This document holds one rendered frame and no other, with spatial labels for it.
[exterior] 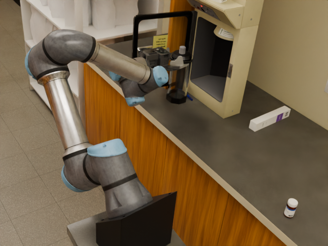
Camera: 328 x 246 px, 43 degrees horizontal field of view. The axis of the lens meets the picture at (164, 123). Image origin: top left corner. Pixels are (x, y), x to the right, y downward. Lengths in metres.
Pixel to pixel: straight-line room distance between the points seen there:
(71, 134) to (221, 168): 0.68
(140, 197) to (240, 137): 0.82
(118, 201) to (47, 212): 1.63
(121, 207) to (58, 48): 0.55
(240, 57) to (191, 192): 0.67
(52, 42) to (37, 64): 0.11
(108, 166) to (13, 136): 2.31
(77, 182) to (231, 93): 0.95
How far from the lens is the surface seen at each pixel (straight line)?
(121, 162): 1.31
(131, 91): 1.70
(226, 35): 2.01
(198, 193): 1.99
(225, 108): 2.08
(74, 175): 1.42
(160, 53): 1.82
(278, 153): 1.97
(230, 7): 1.83
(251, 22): 1.93
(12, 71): 4.51
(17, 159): 3.33
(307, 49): 2.23
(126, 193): 1.30
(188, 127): 2.01
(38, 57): 1.50
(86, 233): 1.50
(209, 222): 2.01
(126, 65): 1.54
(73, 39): 1.43
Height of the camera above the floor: 2.08
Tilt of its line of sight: 34 degrees down
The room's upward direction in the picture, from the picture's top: 6 degrees clockwise
